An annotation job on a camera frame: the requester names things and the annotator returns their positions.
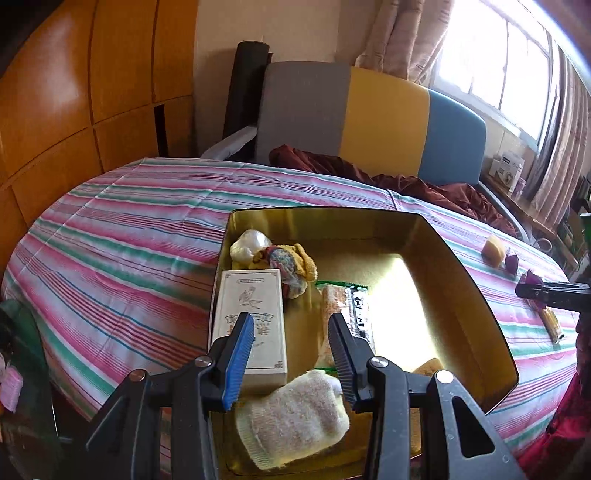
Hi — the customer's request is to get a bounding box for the grey yellow blue sofa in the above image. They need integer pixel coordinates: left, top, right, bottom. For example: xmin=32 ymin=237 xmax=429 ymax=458
xmin=201 ymin=61 xmax=532 ymax=241

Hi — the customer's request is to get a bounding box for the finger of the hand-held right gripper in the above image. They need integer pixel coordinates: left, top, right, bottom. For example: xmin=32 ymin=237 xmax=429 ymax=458
xmin=516 ymin=282 xmax=591 ymax=311

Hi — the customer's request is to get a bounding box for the wooden desk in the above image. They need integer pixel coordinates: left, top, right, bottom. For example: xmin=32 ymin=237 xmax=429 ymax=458
xmin=480 ymin=173 xmax=580 ymax=268

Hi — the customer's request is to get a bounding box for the gold tray box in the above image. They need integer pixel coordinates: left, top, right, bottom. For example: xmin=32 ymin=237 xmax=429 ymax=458
xmin=210 ymin=207 xmax=520 ymax=480

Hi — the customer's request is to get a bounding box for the pink packet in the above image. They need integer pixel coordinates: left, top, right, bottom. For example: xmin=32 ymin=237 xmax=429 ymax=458
xmin=0 ymin=364 xmax=24 ymax=414

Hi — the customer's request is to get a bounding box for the red patterned cloth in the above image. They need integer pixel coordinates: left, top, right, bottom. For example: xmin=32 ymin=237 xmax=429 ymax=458
xmin=517 ymin=314 xmax=591 ymax=480

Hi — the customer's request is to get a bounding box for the cracker packet with black label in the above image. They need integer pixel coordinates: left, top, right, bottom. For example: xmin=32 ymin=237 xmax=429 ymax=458
xmin=315 ymin=282 xmax=377 ymax=370

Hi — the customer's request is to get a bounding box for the white sock with blue cuff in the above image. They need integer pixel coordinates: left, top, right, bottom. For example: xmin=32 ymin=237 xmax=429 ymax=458
xmin=235 ymin=369 xmax=351 ymax=472

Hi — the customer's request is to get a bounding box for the yellow sponge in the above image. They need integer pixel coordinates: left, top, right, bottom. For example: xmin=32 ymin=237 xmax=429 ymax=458
xmin=412 ymin=356 xmax=445 ymax=376
xmin=481 ymin=235 xmax=506 ymax=266

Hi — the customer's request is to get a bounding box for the dark red blanket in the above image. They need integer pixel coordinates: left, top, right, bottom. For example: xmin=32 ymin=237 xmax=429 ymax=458
xmin=269 ymin=144 xmax=518 ymax=236

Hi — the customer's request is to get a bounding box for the dark glass side table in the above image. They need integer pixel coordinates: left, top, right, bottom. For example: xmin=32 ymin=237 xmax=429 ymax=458
xmin=0 ymin=300 xmax=61 ymax=480

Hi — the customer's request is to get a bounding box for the white box with bird print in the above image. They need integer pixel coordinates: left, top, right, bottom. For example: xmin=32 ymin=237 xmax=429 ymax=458
xmin=210 ymin=269 xmax=289 ymax=388

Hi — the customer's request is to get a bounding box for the white carton box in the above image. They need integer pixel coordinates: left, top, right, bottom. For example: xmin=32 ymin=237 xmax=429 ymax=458
xmin=489 ymin=151 xmax=526 ymax=192

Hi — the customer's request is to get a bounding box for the window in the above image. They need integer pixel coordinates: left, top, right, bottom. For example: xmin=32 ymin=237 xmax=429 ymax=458
xmin=429 ymin=0 xmax=561 ymax=148

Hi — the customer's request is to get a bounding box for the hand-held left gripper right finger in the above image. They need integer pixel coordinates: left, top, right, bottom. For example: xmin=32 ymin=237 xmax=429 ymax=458
xmin=327 ymin=312 xmax=527 ymax=480

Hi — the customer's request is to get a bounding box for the yellow floral sock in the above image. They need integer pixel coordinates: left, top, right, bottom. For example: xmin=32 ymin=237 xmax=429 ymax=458
xmin=252 ymin=244 xmax=319 ymax=300

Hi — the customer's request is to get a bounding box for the orange wooden wardrobe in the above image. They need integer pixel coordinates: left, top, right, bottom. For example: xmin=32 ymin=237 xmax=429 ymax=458
xmin=0 ymin=0 xmax=199 ymax=282

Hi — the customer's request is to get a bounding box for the cluttered storage rack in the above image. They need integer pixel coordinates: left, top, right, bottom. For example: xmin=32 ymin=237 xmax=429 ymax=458
xmin=556 ymin=175 xmax=591 ymax=278

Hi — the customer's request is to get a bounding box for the white plastic bag wad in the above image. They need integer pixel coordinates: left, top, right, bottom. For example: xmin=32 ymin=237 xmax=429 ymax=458
xmin=230 ymin=229 xmax=273 ymax=268

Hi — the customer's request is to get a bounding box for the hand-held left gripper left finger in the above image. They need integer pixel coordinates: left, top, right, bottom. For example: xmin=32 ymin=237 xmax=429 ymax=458
xmin=85 ymin=313 xmax=256 ymax=480

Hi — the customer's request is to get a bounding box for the pink patterned curtain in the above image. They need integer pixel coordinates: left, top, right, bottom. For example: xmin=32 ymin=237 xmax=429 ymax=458
xmin=526 ymin=51 xmax=591 ymax=227
xmin=353 ymin=0 xmax=455 ymax=88

